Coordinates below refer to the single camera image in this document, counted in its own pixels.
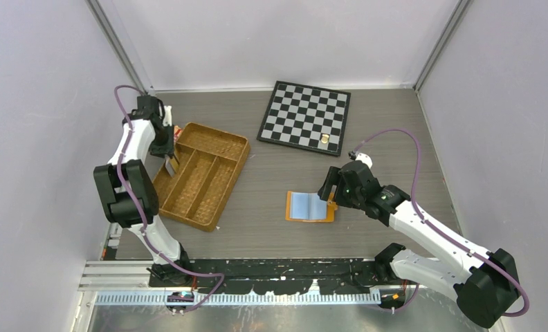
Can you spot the red playing card box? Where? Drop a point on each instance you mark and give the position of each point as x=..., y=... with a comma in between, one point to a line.
x=177, y=132

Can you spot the white credit card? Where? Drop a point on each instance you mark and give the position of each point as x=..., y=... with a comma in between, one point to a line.
x=172, y=165

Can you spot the orange leather card holder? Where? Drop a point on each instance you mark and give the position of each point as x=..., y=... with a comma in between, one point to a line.
x=309, y=208

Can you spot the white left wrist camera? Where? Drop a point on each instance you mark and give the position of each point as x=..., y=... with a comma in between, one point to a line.
x=167, y=118

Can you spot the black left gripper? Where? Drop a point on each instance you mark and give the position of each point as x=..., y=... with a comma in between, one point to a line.
x=167, y=149

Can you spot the aluminium slotted rail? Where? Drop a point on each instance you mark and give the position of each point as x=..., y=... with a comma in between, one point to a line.
x=188, y=298

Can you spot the woven rattan divided tray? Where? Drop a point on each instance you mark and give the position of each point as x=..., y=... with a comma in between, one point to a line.
x=210, y=162

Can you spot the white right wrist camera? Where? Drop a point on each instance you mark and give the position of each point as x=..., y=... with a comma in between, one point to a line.
x=365, y=159

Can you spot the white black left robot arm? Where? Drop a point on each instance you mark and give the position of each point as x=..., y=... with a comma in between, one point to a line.
x=126, y=191

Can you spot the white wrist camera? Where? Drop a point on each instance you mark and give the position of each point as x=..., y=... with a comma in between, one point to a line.
x=365, y=159
x=167, y=118

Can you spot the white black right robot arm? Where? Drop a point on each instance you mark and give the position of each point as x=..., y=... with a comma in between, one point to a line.
x=483, y=283

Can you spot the black white chessboard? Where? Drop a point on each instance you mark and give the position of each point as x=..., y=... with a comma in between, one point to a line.
x=297, y=115

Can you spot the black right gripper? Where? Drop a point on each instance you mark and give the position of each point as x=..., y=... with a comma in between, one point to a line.
x=334, y=177

